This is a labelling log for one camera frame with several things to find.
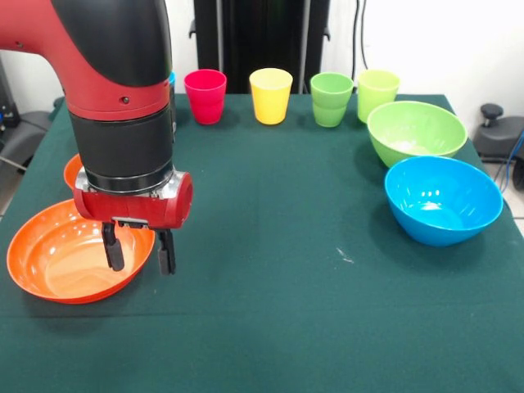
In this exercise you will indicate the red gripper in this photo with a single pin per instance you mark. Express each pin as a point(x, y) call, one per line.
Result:
point(131, 209)

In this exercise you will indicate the large orange bowl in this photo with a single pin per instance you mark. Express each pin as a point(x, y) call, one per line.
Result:
point(61, 262)

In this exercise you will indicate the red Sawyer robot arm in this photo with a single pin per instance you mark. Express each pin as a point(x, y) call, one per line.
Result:
point(123, 135)

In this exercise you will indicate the small orange bowl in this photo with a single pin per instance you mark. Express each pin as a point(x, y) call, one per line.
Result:
point(73, 174)

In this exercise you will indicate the dark green tablecloth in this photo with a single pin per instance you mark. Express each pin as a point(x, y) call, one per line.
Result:
point(286, 204)

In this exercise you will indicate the pink cup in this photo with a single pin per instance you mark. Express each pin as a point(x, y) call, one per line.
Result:
point(205, 98)

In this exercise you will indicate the black equipment box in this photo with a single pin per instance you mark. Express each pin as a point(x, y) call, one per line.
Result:
point(8, 106)

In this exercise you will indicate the yellow cup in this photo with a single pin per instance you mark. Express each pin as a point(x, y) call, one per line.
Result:
point(270, 98)

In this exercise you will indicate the lime green cup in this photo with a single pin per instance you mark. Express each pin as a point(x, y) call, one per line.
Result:
point(374, 96)

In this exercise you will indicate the lime green bowl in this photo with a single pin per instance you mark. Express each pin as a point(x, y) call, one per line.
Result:
point(413, 131)

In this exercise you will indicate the blue bowl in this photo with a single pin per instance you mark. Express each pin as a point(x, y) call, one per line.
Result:
point(442, 200)

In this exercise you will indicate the grey stand base with knob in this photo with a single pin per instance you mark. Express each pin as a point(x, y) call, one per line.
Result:
point(499, 139)

